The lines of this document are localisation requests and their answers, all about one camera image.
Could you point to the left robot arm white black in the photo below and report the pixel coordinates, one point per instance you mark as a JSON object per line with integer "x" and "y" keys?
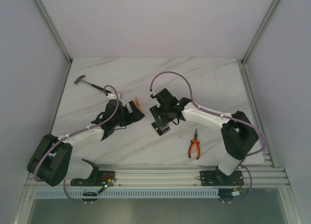
{"x": 51, "y": 159}

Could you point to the black fuse box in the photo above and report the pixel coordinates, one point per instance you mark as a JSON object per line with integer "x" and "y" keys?
{"x": 160, "y": 130}

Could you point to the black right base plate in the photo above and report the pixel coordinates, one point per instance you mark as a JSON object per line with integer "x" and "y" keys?
{"x": 215, "y": 178}

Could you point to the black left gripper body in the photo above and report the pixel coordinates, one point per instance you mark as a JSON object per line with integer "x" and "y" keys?
{"x": 131, "y": 112}

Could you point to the claw hammer black handle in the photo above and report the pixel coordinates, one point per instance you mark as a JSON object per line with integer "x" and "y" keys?
{"x": 81, "y": 79}

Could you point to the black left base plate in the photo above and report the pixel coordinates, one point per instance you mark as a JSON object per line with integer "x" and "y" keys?
{"x": 96, "y": 179}

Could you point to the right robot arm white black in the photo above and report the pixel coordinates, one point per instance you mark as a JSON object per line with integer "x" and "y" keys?
{"x": 238, "y": 135}

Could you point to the white slotted cable duct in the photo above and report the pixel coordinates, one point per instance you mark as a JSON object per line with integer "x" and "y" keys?
{"x": 126, "y": 193}

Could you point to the orange terminal block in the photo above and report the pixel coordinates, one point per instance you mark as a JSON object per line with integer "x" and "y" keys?
{"x": 137, "y": 104}

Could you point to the aluminium rail frame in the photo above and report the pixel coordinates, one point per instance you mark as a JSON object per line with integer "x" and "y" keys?
{"x": 177, "y": 176}

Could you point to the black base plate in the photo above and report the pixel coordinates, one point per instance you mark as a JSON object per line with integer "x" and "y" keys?
{"x": 96, "y": 179}
{"x": 215, "y": 178}

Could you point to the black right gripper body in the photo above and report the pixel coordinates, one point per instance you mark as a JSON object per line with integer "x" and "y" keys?
{"x": 158, "y": 110}

